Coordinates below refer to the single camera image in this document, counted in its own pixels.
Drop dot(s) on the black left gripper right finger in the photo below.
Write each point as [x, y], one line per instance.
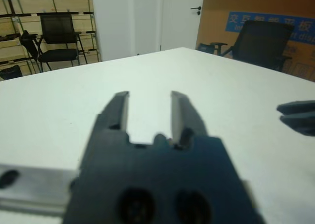
[183, 113]

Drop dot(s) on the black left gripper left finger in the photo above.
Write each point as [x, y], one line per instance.
[115, 110]

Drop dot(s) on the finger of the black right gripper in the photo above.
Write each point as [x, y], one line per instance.
[297, 107]
[300, 124]

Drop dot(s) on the open brown cardboard box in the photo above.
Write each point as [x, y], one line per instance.
[221, 17]

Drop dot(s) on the black mesh armchair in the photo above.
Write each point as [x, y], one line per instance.
[261, 44]

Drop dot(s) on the black mesh folding chair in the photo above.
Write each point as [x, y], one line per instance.
[57, 44]

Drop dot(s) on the white door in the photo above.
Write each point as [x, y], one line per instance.
[179, 19]

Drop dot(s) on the black floor bag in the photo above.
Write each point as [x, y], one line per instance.
[9, 72]

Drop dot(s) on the wooden crate stack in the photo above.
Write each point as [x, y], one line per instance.
[49, 2]

